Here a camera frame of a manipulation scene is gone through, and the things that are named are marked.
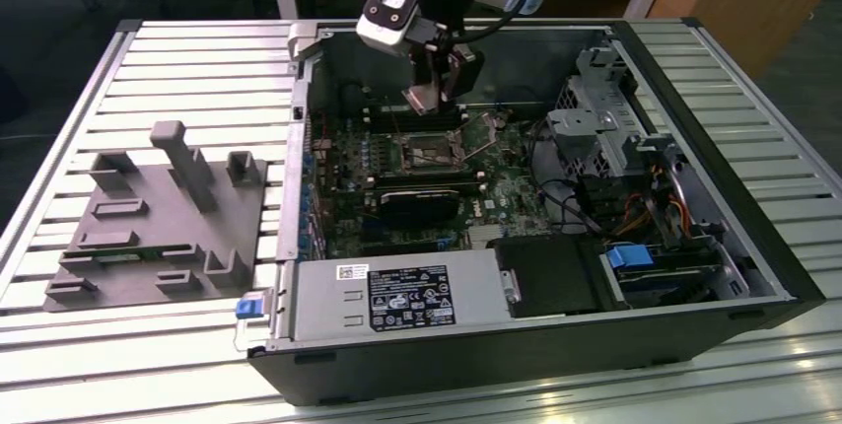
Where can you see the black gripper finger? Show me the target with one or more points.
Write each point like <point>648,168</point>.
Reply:
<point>468,76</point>
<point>426,69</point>

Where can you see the silver square CPU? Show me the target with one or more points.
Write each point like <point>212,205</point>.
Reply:
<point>420,101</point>

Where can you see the CPU socket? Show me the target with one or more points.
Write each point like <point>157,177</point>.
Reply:
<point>427,150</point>

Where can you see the black plastic drive cover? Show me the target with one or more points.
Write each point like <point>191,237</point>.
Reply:
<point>552,276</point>

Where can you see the silver metal drive cage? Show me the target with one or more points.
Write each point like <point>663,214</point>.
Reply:
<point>591,123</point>

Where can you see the green motherboard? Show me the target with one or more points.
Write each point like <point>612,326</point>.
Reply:
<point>512,197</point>

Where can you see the silver finned heat sink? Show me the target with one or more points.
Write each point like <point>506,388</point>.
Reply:
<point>483,235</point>

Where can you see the blue disk carrier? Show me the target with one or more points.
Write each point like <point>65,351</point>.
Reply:
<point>627,256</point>

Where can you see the wooden cabinet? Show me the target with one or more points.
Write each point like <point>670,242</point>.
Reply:
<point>756,0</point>

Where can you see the grey power supply unit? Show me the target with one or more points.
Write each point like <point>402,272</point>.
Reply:
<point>321,305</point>

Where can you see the grey plastic parts rack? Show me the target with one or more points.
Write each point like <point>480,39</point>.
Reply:
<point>164,246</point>

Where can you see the blue case latch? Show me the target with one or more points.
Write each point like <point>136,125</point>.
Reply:
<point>248,308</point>

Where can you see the black open PC case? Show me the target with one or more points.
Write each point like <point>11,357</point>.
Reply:
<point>460,374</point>

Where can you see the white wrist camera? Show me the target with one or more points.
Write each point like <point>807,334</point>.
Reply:
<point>382,29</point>

